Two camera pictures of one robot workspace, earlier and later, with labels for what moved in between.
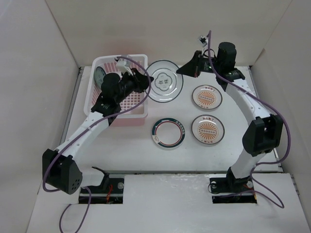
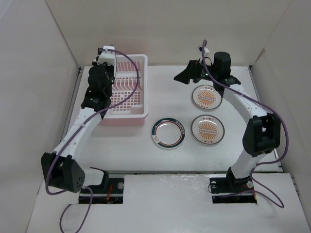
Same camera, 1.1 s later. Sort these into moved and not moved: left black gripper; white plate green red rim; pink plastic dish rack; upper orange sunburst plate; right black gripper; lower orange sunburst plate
Moved: right black gripper; left black gripper
Not moved: upper orange sunburst plate; white plate green red rim; pink plastic dish rack; lower orange sunburst plate
